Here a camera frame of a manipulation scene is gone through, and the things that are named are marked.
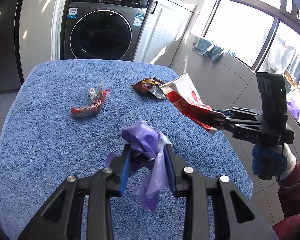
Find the dark grey washing machine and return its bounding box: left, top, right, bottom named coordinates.
left=60, top=0, right=153, bottom=61

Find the purple plastic bag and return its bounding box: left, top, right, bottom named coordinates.
left=104, top=120, right=173, bottom=214

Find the blue cloth on ledge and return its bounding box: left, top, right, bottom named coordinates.
left=192, top=37, right=236, bottom=62

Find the clear red candy wrapper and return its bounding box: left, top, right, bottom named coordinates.
left=70, top=80, right=110, bottom=118

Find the right hand blue glove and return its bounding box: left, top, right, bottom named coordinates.
left=252, top=144, right=296, bottom=180

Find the white cabinet door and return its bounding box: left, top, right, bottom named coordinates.
left=133, top=0, right=193, bottom=67

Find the brown foil snack wrapper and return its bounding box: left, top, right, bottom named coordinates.
left=132, top=77, right=166, bottom=100

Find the dark refrigerator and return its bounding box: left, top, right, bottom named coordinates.
left=0, top=0, right=24, bottom=92

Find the blue terry towel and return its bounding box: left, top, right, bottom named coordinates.
left=0, top=60, right=253, bottom=239

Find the window frame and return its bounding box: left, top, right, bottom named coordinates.
left=203, top=0, right=300, bottom=72

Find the right forearm maroon sleeve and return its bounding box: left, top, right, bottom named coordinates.
left=273, top=164, right=300, bottom=239

